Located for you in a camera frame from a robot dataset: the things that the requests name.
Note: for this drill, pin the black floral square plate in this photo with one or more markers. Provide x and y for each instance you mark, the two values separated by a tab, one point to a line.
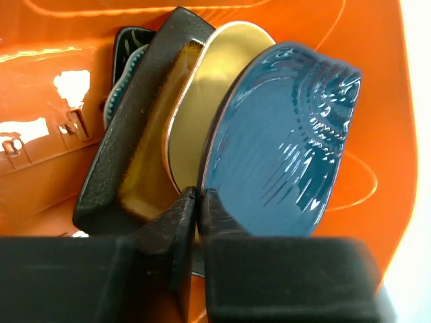
128	40

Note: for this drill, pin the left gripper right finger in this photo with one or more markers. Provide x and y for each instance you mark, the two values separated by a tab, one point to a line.
285	279

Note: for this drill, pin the teal scalloped round plate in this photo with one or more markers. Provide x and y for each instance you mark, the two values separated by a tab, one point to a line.
114	97

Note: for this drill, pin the orange plastic bin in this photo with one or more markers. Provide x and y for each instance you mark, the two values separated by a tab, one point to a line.
56	74

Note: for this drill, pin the dark blue shell plate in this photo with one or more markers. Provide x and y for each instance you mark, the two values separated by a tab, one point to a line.
276	143

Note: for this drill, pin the yellow rounded plate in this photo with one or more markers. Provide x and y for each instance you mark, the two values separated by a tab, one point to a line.
228	50

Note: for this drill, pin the black and amber square plate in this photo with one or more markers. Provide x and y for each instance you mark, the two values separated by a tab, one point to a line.
127	185

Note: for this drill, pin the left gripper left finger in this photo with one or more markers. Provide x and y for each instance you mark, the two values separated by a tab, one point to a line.
142	277

